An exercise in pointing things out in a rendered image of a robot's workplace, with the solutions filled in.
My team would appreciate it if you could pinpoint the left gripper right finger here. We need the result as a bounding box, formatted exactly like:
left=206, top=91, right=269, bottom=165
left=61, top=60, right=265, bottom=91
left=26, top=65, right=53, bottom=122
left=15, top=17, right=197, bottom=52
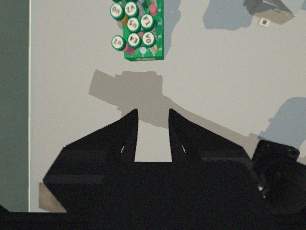
left=168, top=109, right=253, bottom=171

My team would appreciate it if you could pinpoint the test tube with green cap and pink liquid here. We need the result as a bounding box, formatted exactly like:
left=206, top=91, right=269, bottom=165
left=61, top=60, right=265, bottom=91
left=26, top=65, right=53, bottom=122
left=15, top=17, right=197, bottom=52
left=112, top=35, right=135, bottom=55

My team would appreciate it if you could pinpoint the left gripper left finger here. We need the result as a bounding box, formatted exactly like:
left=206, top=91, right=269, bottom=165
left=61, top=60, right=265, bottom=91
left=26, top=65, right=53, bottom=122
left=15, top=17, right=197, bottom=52
left=53, top=109, right=138, bottom=163

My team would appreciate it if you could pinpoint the green tube rack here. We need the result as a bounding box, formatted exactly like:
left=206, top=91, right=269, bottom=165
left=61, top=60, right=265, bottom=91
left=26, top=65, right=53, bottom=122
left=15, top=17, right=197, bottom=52
left=122, top=0, right=164, bottom=61

